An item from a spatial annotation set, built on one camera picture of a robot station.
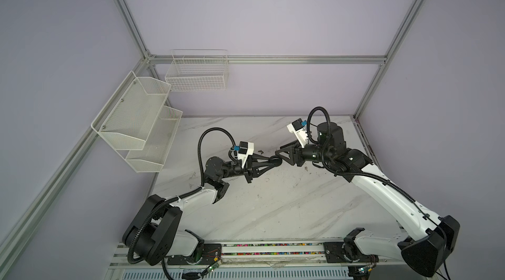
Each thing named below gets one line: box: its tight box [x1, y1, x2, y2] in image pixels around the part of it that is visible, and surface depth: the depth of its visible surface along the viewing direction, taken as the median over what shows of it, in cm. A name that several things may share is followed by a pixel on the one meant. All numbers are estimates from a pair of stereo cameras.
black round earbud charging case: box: [268, 155, 283, 168], surface depth 66 cm
